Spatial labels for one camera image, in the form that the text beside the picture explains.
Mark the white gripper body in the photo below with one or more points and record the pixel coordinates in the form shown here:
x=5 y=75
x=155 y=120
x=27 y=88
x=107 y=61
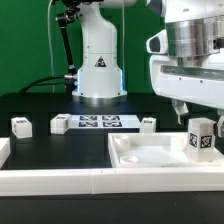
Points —
x=200 y=85

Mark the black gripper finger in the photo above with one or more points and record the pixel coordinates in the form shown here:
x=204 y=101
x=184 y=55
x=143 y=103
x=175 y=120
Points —
x=181 y=110
x=220 y=124

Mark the white square tabletop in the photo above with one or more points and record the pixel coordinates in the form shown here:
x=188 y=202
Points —
x=137 y=150

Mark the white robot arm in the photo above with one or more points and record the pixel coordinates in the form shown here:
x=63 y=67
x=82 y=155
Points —
x=187 y=56

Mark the white U-shaped obstacle fence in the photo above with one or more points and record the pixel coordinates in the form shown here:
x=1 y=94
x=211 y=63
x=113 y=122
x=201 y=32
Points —
x=110 y=180

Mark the white marker tag sheet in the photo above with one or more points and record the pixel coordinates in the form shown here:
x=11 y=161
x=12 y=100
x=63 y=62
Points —
x=104 y=121

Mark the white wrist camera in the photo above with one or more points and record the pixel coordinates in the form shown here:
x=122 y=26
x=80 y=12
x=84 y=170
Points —
x=158 y=44

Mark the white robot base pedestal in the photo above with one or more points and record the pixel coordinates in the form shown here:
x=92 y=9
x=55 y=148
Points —
x=100 y=80

